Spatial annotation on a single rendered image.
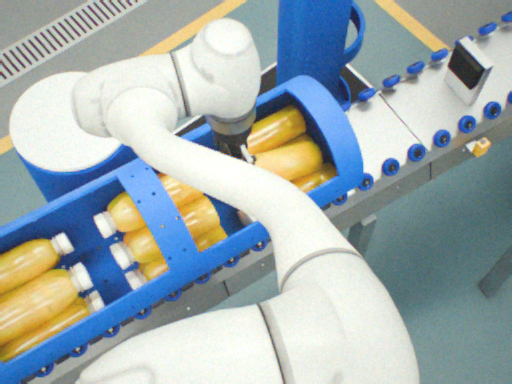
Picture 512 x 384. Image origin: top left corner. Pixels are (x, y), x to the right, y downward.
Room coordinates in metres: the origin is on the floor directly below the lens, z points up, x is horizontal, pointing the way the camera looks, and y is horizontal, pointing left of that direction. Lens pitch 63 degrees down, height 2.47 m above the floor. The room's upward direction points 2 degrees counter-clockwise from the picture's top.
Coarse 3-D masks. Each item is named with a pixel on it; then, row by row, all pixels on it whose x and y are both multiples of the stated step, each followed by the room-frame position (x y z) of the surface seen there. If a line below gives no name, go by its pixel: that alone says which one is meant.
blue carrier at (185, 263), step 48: (288, 96) 0.96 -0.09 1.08; (336, 144) 0.75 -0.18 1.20; (96, 192) 0.72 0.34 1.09; (144, 192) 0.64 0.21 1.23; (336, 192) 0.70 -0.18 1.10; (0, 240) 0.61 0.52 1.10; (96, 240) 0.65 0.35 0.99; (192, 240) 0.56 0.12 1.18; (240, 240) 0.58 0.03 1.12; (96, 288) 0.55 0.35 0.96; (144, 288) 0.48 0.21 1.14; (96, 336) 0.41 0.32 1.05
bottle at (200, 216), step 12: (192, 204) 0.65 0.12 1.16; (204, 204) 0.65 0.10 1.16; (192, 216) 0.62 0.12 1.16; (204, 216) 0.62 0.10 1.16; (216, 216) 0.62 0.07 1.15; (144, 228) 0.60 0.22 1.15; (192, 228) 0.60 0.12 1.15; (204, 228) 0.60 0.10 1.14; (132, 240) 0.58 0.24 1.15; (144, 240) 0.57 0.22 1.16; (132, 252) 0.55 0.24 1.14; (144, 252) 0.55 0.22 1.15; (156, 252) 0.55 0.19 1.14
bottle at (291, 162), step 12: (300, 144) 0.78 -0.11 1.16; (312, 144) 0.78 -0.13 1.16; (264, 156) 0.73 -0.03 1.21; (276, 156) 0.73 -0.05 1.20; (288, 156) 0.74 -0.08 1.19; (300, 156) 0.75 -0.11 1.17; (312, 156) 0.75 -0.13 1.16; (264, 168) 0.70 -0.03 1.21; (276, 168) 0.70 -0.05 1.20; (288, 168) 0.71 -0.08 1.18; (300, 168) 0.72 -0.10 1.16; (312, 168) 0.73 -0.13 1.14; (288, 180) 0.70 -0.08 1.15
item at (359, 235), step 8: (368, 216) 0.86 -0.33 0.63; (360, 224) 0.84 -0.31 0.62; (368, 224) 0.84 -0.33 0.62; (352, 232) 0.85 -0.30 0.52; (360, 232) 0.83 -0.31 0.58; (368, 232) 0.84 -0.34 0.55; (352, 240) 0.85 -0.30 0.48; (360, 240) 0.83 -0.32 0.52; (368, 240) 0.85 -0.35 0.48; (360, 248) 0.83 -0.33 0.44
